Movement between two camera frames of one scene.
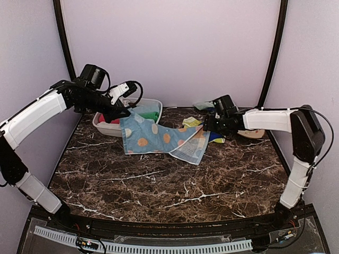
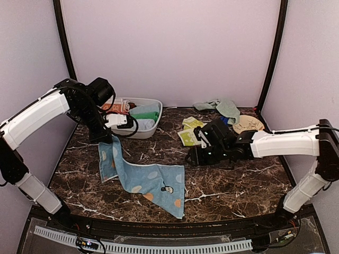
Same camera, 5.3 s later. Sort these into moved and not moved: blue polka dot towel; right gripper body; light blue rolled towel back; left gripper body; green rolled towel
Moved: right gripper body; left gripper body; blue polka dot towel
Not moved: light blue rolled towel back; green rolled towel
